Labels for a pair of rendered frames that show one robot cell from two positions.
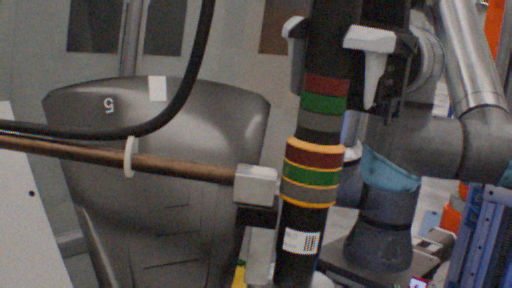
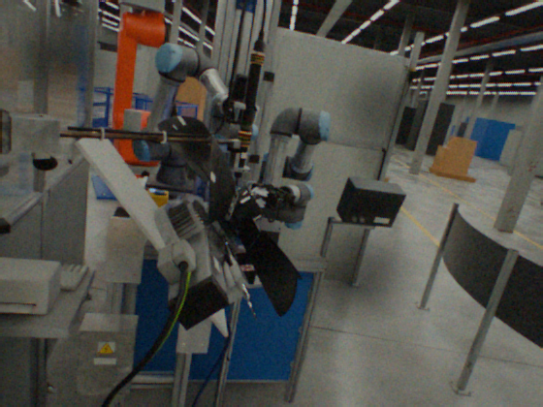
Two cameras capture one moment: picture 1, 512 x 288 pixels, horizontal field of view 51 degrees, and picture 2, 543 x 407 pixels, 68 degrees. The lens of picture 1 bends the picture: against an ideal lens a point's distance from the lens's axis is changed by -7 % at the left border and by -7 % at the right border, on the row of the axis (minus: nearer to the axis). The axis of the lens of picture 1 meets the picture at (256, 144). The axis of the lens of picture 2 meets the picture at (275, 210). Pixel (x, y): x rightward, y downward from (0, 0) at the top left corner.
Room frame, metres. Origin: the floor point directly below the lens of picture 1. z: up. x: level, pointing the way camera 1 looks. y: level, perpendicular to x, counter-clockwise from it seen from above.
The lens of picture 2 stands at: (-0.53, 0.89, 1.57)
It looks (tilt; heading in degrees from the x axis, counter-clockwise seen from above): 16 degrees down; 309
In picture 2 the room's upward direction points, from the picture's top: 11 degrees clockwise
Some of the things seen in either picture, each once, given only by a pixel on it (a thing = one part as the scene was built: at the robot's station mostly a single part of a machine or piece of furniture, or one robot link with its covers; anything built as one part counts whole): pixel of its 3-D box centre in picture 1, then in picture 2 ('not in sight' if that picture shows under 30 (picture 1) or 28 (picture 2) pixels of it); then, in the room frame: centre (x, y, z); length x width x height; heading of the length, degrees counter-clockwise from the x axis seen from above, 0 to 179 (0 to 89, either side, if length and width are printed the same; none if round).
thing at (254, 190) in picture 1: (286, 237); (239, 155); (0.41, -0.03, 1.34); 0.09 x 0.07 x 0.10; 89
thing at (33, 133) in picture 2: not in sight; (27, 132); (0.41, 0.58, 1.38); 0.10 x 0.07 x 0.09; 89
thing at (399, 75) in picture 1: (372, 66); (236, 110); (0.52, -0.10, 1.47); 0.12 x 0.08 x 0.09; 154
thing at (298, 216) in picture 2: not in sight; (291, 214); (0.45, -0.44, 1.08); 0.11 x 0.08 x 0.11; 41
